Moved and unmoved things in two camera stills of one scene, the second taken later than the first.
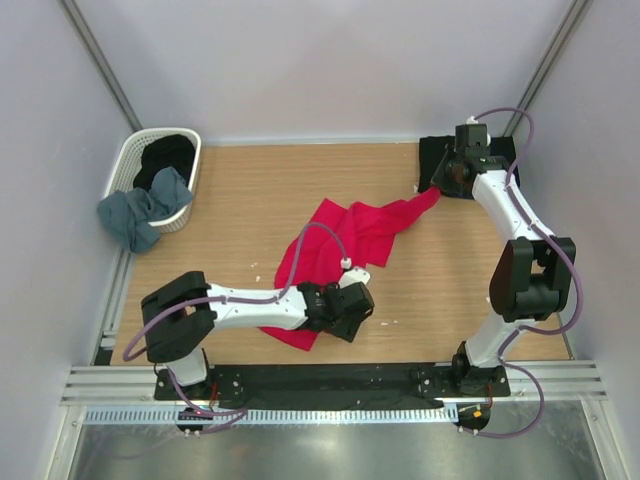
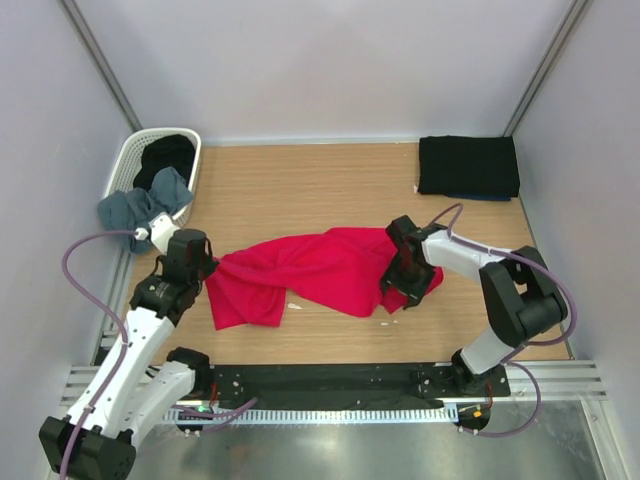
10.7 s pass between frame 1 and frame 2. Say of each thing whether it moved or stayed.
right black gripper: moved
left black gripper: moved
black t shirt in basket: stayed
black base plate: stayed
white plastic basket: stayed
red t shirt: moved
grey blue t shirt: stayed
